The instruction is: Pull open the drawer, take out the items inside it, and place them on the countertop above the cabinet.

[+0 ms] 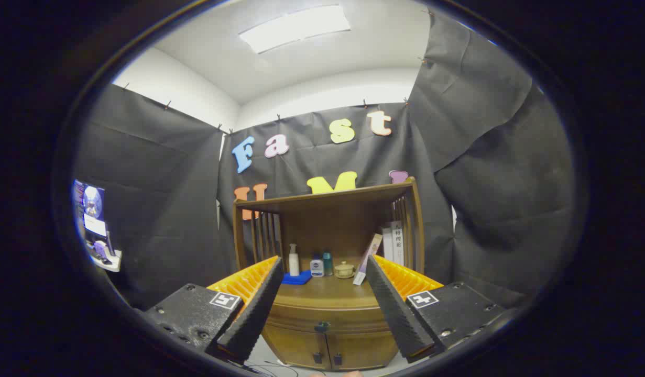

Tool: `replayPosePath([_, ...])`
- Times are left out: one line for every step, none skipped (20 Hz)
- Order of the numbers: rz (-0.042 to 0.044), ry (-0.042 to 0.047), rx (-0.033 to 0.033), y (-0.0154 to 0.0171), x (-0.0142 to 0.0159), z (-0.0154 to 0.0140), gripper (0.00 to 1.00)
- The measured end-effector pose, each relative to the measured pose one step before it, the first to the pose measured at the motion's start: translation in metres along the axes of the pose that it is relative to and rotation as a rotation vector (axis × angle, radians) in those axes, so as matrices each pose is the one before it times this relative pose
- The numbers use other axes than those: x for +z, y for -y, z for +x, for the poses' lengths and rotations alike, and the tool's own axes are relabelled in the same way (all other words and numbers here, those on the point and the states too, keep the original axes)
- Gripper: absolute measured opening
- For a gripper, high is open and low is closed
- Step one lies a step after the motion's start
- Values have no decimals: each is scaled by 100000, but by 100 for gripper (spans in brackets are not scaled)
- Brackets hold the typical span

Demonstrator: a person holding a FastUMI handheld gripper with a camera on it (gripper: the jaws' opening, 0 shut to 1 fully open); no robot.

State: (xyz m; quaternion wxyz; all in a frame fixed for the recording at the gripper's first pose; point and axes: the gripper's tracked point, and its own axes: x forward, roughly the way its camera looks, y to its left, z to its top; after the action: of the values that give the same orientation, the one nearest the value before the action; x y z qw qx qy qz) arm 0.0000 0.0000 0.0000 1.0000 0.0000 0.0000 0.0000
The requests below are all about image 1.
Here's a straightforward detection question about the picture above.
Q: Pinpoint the wooden cabinet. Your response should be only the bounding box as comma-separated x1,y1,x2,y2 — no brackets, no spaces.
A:
232,177,427,371

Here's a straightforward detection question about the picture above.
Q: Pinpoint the ceiling light panel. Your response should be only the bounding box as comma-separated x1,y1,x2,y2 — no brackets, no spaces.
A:
238,4,351,54

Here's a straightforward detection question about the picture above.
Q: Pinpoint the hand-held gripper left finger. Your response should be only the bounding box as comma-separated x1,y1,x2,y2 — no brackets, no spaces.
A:
144,256,285,365

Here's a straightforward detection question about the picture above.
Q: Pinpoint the wooden drawer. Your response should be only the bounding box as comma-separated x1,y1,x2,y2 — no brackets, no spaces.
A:
266,304,395,336

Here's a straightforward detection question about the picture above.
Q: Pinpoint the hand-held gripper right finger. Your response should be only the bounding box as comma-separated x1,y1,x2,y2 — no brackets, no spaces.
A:
365,254,506,363

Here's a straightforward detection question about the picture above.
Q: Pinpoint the white book black spine text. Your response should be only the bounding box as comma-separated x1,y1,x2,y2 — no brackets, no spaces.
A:
391,220,405,267

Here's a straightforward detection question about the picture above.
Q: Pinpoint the wooden cabinet door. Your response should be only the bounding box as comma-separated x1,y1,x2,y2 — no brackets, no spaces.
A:
326,332,400,371
263,325,328,370

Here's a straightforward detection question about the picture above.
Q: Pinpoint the wooden countertop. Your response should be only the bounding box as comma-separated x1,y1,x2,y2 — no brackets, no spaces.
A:
271,262,388,311

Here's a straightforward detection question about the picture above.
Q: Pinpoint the pale purple white book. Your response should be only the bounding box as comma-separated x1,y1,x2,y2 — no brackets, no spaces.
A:
353,233,384,286

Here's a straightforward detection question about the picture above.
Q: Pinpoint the black backdrop cloth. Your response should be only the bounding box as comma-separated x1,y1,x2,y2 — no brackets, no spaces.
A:
73,10,577,309

